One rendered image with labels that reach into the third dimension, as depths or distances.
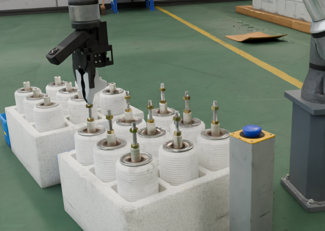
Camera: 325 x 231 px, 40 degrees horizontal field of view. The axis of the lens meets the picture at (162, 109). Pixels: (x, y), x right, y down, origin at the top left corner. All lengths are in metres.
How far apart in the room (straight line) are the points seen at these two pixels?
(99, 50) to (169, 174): 0.35
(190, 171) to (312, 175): 0.39
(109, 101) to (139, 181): 0.60
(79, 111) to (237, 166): 0.68
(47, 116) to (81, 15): 0.45
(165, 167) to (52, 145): 0.51
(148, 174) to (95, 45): 0.37
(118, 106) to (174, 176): 0.55
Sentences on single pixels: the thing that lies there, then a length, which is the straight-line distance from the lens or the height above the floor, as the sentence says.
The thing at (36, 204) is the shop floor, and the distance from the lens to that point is 1.42.
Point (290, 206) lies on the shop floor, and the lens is 1.34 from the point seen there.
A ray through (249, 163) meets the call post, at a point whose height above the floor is 0.27.
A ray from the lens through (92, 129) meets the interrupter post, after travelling 1.21.
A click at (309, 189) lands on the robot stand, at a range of 1.33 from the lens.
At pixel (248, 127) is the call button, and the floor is 0.33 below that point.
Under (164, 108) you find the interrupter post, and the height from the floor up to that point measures 0.27.
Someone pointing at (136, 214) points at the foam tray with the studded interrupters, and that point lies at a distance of 0.98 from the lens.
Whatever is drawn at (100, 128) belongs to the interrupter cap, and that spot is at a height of 0.25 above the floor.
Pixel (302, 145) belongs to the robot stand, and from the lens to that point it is 1.31.
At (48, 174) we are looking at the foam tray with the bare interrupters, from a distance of 1.49.
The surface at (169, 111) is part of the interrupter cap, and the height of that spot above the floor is 0.25.
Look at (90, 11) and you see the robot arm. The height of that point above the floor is 0.57.
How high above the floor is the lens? 0.67
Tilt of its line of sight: 18 degrees down
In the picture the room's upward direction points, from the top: 3 degrees counter-clockwise
